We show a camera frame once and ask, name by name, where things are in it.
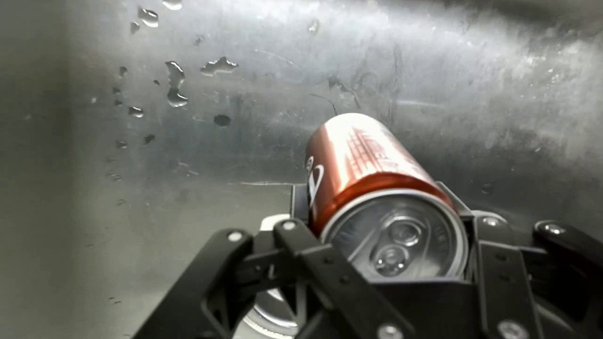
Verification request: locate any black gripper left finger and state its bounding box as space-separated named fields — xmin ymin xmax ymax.
xmin=133 ymin=219 xmax=414 ymax=339

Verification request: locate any sink drain strainer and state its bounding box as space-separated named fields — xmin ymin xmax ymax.
xmin=241 ymin=213 xmax=303 ymax=339

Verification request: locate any red soda can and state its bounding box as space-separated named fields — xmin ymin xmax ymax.
xmin=305 ymin=113 xmax=469 ymax=283

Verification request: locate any stainless steel double sink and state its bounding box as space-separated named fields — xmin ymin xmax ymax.
xmin=0 ymin=0 xmax=603 ymax=339

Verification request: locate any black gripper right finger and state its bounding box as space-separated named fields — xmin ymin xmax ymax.
xmin=437 ymin=183 xmax=603 ymax=339

